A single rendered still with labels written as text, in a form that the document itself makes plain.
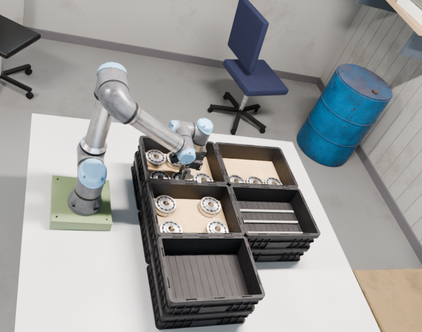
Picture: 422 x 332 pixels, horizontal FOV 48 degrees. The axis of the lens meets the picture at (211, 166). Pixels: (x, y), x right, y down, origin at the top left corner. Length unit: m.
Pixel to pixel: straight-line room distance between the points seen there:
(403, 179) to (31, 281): 3.19
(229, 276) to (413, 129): 2.63
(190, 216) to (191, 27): 2.78
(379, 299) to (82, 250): 2.08
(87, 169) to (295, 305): 1.12
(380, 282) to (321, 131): 1.39
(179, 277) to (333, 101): 2.49
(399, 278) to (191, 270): 2.01
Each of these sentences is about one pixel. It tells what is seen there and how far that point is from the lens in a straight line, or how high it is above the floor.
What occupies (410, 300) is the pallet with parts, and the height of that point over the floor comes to 0.13.
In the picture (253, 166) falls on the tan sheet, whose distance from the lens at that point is 2.57.
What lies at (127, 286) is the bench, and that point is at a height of 0.70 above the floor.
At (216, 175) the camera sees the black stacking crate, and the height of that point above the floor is 0.87.
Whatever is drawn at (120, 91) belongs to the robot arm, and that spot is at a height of 1.39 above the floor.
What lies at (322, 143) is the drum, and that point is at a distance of 4.20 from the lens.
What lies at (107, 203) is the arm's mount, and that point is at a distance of 2.21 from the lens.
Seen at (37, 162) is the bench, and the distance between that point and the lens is 2.41.
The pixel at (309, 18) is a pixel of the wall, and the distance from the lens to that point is 4.98.
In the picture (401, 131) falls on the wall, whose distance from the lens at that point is 4.37.
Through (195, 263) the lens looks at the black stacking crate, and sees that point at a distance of 2.02.
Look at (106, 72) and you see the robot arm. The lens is 1.84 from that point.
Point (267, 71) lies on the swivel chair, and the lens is 4.20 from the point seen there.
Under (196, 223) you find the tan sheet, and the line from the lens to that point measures 2.15.
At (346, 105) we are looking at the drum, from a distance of 4.00.
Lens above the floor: 2.42
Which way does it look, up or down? 41 degrees down
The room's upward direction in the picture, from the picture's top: 24 degrees clockwise
